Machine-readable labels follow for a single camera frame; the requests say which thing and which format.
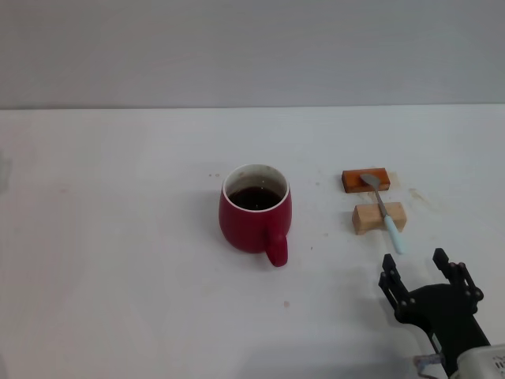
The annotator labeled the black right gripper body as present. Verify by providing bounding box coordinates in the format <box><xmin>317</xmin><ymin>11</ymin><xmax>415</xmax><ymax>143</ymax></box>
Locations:
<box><xmin>395</xmin><ymin>283</ymin><xmax>492</xmax><ymax>376</ymax></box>

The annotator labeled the metal spoon with blue handle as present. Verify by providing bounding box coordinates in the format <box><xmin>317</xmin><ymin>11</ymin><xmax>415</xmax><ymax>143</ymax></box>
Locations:
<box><xmin>359</xmin><ymin>173</ymin><xmax>406</xmax><ymax>256</ymax></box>

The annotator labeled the red ceramic coffee cup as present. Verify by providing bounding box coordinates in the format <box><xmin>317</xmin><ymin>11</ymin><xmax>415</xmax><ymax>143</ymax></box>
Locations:
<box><xmin>219</xmin><ymin>163</ymin><xmax>294</xmax><ymax>268</ymax></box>

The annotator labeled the light wooden spoon rest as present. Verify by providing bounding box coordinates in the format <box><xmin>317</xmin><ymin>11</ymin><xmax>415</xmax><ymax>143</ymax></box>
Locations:
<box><xmin>352</xmin><ymin>201</ymin><xmax>408</xmax><ymax>236</ymax></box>

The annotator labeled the dark orange wooden block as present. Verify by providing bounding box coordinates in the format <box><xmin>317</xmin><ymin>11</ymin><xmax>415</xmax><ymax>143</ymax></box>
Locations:
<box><xmin>341</xmin><ymin>167</ymin><xmax>391</xmax><ymax>194</ymax></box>

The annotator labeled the grey right gripper cable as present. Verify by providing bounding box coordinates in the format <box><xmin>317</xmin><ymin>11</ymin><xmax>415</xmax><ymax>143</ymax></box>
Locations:
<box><xmin>413</xmin><ymin>353</ymin><xmax>447</xmax><ymax>379</ymax></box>

